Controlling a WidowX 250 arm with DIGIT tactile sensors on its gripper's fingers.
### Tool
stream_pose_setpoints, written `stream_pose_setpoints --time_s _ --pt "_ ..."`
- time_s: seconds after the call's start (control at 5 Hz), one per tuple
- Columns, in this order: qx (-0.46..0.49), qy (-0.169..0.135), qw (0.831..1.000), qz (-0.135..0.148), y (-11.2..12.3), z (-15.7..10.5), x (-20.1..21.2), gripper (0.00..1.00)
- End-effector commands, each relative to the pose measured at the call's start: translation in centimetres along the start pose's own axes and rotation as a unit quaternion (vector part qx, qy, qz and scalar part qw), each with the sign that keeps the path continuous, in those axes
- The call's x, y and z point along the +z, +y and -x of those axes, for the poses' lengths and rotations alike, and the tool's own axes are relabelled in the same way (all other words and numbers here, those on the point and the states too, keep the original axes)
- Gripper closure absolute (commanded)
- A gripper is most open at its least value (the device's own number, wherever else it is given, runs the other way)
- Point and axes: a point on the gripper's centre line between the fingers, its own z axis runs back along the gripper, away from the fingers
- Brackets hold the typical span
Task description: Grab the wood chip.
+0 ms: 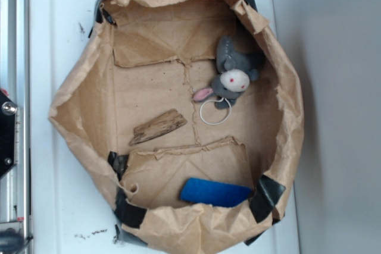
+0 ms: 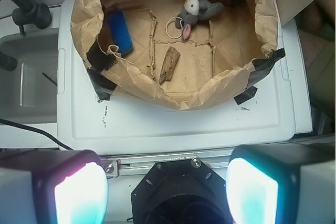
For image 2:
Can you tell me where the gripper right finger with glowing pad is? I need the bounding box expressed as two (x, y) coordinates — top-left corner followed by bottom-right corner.
(226, 143), (335, 223)

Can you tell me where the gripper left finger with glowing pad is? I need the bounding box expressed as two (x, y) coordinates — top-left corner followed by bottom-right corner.
(1, 150), (108, 223)

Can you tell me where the brown wood chip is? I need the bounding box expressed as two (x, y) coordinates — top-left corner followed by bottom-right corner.
(159, 46), (181, 84)

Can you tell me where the grey plastic sink tub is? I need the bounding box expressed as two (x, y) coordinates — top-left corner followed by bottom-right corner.
(1, 28), (58, 124)

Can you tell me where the white plastic bin lid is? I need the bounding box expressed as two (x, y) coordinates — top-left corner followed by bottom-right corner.
(57, 0), (296, 154)

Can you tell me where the blue sponge block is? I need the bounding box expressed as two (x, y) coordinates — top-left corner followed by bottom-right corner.
(108, 10), (133, 55)

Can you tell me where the black faucet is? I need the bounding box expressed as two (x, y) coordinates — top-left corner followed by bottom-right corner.
(0, 0), (52, 72)

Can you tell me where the brown paper bag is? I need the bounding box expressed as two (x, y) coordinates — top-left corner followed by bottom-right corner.
(71, 0), (285, 110)

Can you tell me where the grey plush mouse toy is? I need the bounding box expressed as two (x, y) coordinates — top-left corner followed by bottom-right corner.
(165, 0), (224, 41)

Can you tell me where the black cable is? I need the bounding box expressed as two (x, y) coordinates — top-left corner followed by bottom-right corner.
(0, 118), (73, 151)

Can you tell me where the aluminium rail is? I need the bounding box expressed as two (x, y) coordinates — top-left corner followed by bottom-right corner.
(100, 147), (234, 179)

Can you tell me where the black octagonal camera mount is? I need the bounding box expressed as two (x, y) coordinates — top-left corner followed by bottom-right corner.
(131, 160), (234, 223)

